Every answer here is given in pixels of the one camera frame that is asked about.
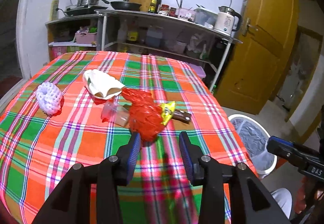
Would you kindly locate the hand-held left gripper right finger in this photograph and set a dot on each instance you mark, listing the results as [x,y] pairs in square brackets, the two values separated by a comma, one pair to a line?
[186,158]

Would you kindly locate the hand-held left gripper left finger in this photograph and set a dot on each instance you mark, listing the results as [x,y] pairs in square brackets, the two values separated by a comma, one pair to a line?
[135,153]

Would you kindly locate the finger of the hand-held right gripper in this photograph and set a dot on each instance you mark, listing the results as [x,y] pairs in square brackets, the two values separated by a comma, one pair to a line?
[278,143]

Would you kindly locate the white trash bin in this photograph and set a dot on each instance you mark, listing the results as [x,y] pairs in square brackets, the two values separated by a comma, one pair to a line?
[267,170]

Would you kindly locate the red plastic bag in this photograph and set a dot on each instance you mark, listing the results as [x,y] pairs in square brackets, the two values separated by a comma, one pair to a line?
[144,117]

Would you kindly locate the clear plastic cup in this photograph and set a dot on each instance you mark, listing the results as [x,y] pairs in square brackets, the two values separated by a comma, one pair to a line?
[115,114]

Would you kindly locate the white paper bag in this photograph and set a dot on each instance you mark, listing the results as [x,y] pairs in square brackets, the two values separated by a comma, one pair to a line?
[101,82]

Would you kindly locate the grey plastic bin liner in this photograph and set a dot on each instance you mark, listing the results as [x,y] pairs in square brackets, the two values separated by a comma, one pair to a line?
[250,138]

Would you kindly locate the brown snack bar wrapper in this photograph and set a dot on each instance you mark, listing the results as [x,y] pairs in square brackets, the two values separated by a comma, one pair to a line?
[182,116]

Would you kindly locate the person's leg white pants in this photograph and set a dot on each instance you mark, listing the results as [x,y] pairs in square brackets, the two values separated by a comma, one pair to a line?
[281,201]

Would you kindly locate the small yellow wrapper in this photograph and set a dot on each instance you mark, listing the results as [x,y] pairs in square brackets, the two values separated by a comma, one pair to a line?
[167,112]

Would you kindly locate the plaid tablecloth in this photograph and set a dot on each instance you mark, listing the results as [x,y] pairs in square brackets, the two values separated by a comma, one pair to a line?
[76,153]

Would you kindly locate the green bottle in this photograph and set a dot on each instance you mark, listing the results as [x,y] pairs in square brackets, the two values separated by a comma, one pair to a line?
[214,88]

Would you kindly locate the purple lid storage box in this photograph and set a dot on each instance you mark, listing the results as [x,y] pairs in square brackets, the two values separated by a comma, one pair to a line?
[197,69]

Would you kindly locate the yellow wooden door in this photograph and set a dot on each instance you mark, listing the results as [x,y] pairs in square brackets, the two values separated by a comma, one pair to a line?
[263,49]

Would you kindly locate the white foam fruit net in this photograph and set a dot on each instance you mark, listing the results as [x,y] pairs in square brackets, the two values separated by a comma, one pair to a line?
[49,98]

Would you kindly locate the small clear food tub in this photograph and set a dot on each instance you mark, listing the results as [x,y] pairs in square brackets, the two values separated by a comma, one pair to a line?
[180,47]

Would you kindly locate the crumpled plastic bag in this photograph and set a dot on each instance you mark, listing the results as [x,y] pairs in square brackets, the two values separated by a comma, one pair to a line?
[198,45]

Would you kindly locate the yellow label oil bottle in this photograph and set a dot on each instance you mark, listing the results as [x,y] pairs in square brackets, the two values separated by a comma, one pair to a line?
[132,35]

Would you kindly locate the dark plastic jug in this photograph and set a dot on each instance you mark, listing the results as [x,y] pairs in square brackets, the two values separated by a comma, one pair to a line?
[154,36]

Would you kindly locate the clear plastic bottle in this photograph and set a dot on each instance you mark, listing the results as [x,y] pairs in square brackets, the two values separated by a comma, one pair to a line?
[122,32]

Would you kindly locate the pink patterned storage box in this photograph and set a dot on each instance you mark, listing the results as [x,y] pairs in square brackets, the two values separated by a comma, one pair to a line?
[68,50]

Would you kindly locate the pink plastic basket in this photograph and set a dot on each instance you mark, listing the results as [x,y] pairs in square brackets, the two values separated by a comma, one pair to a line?
[86,38]

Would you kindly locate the white electric kettle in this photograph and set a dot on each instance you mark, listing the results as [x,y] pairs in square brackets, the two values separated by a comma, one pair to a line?
[225,21]

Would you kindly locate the metal shelf rack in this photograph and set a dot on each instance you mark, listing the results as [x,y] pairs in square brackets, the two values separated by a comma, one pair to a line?
[164,17]

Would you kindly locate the clear plastic container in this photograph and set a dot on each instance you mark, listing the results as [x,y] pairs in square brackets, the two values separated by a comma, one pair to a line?
[206,17]

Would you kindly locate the pink utensil holder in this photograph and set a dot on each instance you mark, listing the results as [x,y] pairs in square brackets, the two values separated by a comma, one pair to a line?
[184,15]

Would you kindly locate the wooden shelf unit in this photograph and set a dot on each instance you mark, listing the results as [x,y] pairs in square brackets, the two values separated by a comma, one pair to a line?
[50,36]

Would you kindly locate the red sauce jar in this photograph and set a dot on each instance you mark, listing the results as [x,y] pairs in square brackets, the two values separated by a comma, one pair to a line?
[164,10]
[173,12]

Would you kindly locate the black frying pan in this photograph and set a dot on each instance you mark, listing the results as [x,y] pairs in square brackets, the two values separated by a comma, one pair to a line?
[126,5]

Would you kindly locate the yellow label sauce bottle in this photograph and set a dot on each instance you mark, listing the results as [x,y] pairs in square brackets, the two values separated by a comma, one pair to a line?
[152,6]

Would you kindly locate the dark sauce bottle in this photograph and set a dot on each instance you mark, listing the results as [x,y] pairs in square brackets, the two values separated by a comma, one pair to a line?
[159,5]

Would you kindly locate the black induction cooker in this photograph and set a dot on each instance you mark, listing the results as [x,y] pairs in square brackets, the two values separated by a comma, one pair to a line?
[83,10]

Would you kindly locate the yellowed power strip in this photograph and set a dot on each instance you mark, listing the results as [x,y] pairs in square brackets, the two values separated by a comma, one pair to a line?
[54,10]

